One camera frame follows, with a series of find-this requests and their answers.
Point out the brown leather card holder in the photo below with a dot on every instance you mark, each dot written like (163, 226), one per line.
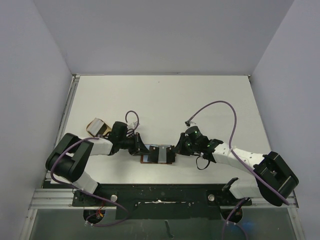
(159, 154)

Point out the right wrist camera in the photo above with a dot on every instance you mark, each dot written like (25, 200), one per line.
(190, 123)

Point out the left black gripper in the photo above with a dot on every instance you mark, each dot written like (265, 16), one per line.
(138, 148)

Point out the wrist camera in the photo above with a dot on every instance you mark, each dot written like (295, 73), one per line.
(190, 123)
(133, 126)

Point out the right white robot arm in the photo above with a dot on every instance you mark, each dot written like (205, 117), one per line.
(274, 178)

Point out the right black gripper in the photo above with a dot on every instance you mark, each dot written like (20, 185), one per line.
(181, 144)

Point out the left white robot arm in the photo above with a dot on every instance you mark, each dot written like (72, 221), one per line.
(70, 156)

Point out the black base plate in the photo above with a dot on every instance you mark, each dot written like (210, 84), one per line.
(169, 201)

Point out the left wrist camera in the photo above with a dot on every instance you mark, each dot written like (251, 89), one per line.
(133, 126)

